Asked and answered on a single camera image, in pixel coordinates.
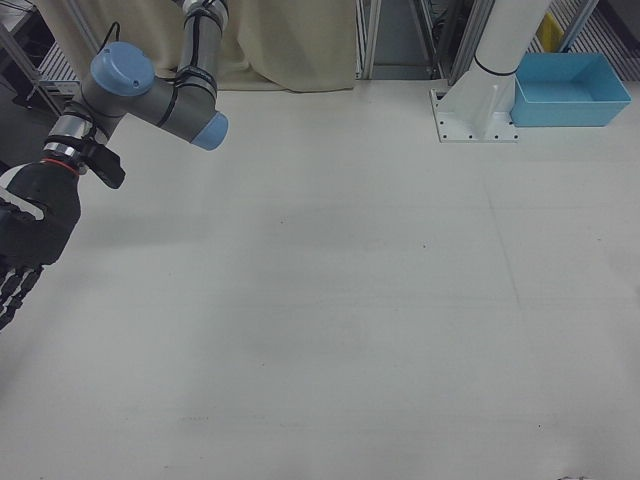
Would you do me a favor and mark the beige curtain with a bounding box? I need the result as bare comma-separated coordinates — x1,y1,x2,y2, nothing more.
37,0,357,94

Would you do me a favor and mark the aluminium frame structure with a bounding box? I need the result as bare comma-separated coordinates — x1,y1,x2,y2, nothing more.
355,0,484,82

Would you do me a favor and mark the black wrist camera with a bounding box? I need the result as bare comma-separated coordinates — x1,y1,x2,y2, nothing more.
78,138,126,190

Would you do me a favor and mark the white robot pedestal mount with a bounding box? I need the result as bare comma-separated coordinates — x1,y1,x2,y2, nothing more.
429,0,551,145

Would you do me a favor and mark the metal shelf rack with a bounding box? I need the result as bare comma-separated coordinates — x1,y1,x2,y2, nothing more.
0,0,101,112

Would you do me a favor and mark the blue plastic bin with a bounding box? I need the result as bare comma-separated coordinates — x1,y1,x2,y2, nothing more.
510,52,634,128

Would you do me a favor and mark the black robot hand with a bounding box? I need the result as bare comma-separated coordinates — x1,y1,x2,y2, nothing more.
0,159,84,332

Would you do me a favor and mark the yellow sign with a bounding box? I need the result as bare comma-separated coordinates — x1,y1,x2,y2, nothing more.
537,12,565,52

